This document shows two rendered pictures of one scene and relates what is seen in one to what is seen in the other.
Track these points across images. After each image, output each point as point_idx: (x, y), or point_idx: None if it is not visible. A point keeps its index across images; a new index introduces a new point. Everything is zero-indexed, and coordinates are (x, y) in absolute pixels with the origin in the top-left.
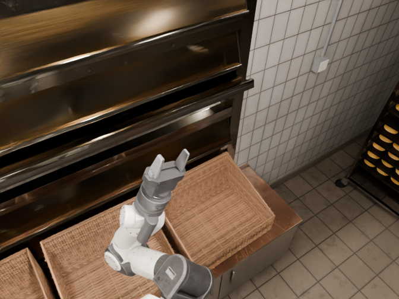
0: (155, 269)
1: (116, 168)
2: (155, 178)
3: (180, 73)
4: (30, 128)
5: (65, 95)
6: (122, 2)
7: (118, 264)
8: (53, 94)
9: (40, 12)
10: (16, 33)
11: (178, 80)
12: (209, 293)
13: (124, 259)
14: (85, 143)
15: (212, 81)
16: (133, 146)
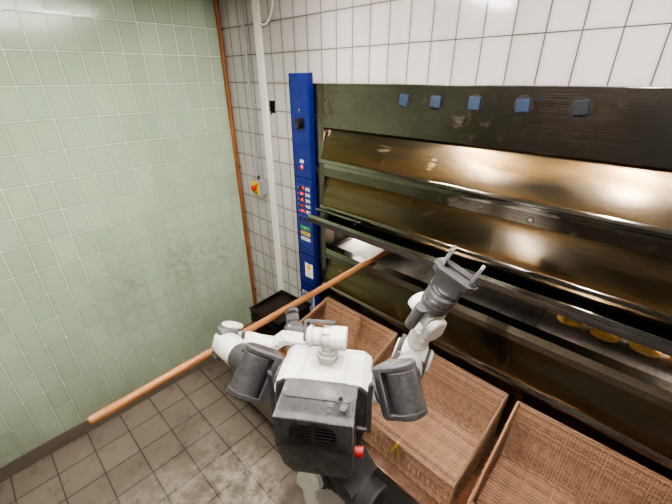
0: None
1: (503, 341)
2: (440, 264)
3: (645, 290)
4: (457, 238)
5: (499, 230)
6: (606, 173)
7: (395, 349)
8: (491, 224)
9: (521, 154)
10: (493, 162)
11: (636, 296)
12: (401, 420)
13: (402, 352)
14: (476, 271)
15: None
16: (532, 333)
